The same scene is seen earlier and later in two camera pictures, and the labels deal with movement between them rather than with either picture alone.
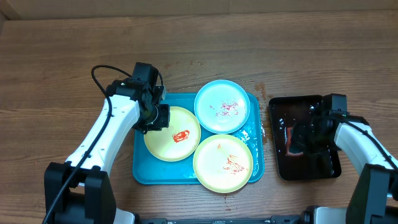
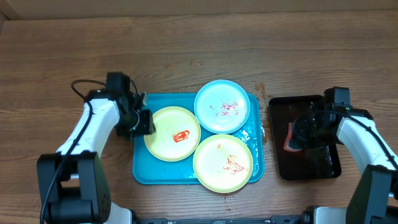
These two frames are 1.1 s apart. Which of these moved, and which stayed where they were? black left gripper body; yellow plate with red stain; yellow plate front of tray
Moved: black left gripper body
Stayed: yellow plate front of tray; yellow plate with red stain
